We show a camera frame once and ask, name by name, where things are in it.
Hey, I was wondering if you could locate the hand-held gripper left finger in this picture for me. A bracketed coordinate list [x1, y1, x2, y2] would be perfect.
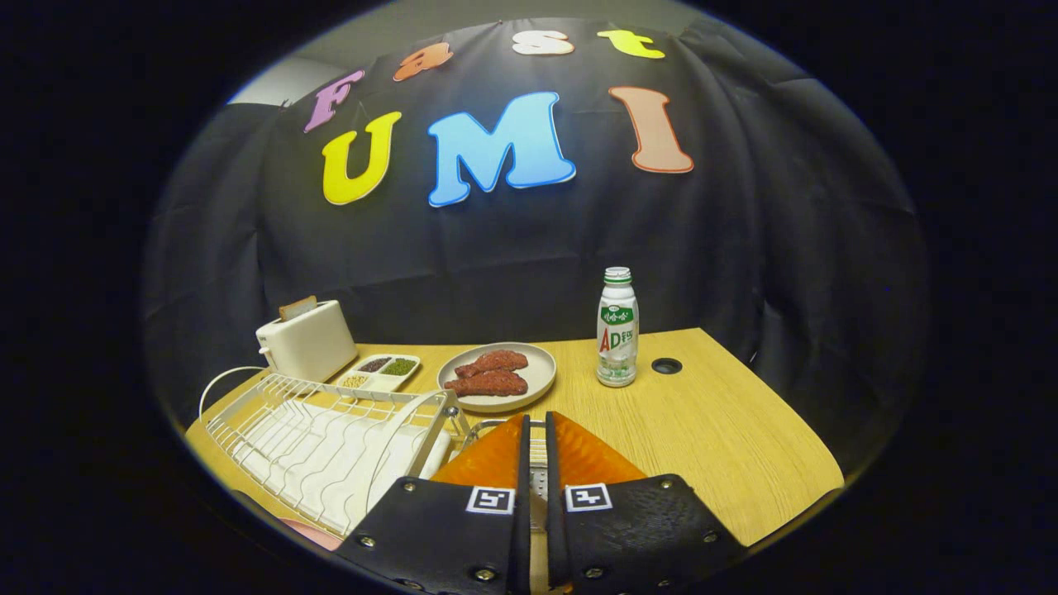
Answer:
[335, 413, 532, 595]

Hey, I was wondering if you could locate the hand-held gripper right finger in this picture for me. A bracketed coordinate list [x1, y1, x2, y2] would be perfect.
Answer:
[544, 411, 749, 595]

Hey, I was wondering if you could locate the small metal wire basket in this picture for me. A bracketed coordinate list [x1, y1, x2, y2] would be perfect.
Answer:
[471, 419, 548, 534]

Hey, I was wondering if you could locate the pink plate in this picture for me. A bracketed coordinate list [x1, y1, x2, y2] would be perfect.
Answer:
[279, 517, 344, 552]

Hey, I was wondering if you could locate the white wire dish rack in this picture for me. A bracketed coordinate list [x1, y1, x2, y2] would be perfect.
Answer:
[203, 372, 470, 538]

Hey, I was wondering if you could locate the beige round plate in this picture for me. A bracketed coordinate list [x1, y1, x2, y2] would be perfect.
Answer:
[436, 341, 558, 414]

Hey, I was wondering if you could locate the red meat piece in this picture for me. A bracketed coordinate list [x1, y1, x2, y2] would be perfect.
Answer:
[454, 350, 529, 379]
[443, 369, 529, 398]

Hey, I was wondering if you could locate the cream divided snack tray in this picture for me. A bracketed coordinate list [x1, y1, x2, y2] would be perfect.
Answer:
[333, 354, 422, 402]

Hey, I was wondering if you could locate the white drink bottle green label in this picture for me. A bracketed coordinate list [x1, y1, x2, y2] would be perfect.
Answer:
[595, 266, 640, 388]

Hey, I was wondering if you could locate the white toaster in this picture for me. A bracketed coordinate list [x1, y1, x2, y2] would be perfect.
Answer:
[255, 299, 359, 383]

